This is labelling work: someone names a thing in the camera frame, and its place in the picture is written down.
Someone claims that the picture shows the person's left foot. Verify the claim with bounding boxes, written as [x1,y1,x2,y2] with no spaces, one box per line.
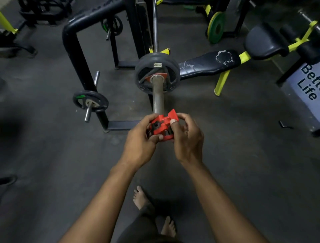
[133,185,156,211]

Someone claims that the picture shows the black roller pads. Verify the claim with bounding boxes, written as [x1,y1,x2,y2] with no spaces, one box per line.
[279,24,320,66]

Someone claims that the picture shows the large grey weight plate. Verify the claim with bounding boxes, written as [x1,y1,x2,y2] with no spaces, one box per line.
[134,52,181,95]

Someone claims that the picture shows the person's right forearm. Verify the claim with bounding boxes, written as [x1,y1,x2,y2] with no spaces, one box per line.
[180,160,270,243]

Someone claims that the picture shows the black equipment rack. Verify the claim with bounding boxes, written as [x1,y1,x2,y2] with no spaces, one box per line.
[17,0,73,26]

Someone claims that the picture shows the green and yellow weight plate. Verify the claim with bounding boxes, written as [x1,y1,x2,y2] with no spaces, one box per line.
[206,11,226,45]

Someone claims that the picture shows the person's foot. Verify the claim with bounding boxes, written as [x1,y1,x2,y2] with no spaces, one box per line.
[133,185,156,211]
[160,216,177,238]

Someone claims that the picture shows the steel barbell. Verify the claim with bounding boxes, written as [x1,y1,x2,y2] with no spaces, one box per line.
[151,0,166,116]

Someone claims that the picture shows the person's left forearm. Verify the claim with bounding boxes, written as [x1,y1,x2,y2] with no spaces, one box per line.
[59,160,140,243]

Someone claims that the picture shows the person's right hand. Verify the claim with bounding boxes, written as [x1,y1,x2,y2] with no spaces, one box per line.
[169,113,205,167]

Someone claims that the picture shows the steel plate storage peg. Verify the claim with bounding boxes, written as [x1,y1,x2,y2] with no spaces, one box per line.
[84,71,100,123]

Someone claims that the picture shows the black steel rack frame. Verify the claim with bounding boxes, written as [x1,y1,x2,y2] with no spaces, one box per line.
[62,0,156,133]

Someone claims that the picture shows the black and yellow gym machine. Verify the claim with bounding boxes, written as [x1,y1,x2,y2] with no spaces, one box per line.
[0,11,38,58]

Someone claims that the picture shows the worn black bench pad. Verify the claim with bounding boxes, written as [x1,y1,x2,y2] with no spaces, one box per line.
[178,50,242,81]

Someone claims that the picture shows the person's right foot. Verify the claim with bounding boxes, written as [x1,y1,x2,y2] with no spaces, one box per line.
[160,216,177,238]

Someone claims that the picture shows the person's black trousers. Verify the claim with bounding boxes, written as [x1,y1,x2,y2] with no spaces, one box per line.
[117,202,183,243]

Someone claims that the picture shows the red barbell collar clamp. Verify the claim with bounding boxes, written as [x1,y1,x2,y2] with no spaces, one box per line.
[149,109,179,142]
[145,73,168,84]

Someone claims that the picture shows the black padded seat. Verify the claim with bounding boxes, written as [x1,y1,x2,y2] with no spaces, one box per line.
[243,23,290,61]

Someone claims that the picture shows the yellow bench frame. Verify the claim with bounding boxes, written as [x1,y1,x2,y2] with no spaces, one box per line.
[214,51,252,97]

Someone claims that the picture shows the small black weight plate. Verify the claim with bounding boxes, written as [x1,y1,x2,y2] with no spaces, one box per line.
[73,90,109,113]
[101,15,123,37]

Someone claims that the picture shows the white printed banner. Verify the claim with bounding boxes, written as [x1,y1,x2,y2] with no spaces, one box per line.
[281,61,320,133]

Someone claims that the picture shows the person's left hand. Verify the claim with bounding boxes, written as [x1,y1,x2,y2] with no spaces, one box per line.
[119,113,164,171]

